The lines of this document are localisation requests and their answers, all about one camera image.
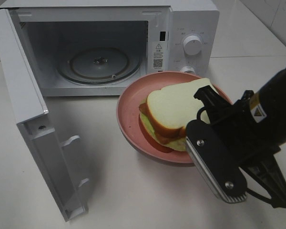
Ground white timer knob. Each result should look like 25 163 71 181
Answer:
180 66 195 74

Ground upper white power knob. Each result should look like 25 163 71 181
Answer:
183 34 202 56

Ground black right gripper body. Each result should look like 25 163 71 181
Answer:
194 86 286 203

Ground pink round plate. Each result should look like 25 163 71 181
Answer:
116 72 231 166

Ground white microwave door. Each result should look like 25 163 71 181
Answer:
0 9 90 221

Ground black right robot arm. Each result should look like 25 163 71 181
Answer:
186 68 286 208

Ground white microwave oven body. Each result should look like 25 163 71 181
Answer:
0 0 219 96

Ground white warning label sticker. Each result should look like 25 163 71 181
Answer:
152 42 165 70

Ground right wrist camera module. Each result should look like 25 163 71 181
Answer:
185 120 247 204

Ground toy sandwich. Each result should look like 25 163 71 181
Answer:
138 78 218 152

